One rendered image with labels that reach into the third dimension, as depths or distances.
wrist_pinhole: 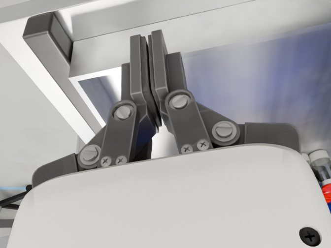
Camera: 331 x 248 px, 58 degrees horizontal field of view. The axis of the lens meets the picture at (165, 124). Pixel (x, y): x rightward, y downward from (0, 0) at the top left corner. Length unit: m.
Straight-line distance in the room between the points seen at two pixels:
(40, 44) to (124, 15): 0.06
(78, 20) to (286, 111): 0.21
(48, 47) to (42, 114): 1.60
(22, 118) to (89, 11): 1.66
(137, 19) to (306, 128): 0.22
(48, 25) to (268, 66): 0.16
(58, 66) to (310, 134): 0.27
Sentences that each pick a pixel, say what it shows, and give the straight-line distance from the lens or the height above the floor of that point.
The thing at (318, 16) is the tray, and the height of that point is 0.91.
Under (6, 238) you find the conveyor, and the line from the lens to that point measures 0.80.
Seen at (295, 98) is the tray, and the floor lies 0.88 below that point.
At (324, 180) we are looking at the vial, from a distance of 0.39.
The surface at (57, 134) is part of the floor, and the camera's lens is 1.94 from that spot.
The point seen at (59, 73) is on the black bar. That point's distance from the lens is 0.22.
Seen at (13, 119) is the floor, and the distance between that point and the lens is 1.88.
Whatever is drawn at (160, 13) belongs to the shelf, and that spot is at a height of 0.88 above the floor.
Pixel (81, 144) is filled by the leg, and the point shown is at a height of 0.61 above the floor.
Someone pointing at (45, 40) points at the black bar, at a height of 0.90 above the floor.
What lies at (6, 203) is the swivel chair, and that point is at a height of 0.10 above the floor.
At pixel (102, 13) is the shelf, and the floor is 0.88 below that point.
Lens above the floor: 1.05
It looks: 35 degrees down
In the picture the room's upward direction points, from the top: 175 degrees clockwise
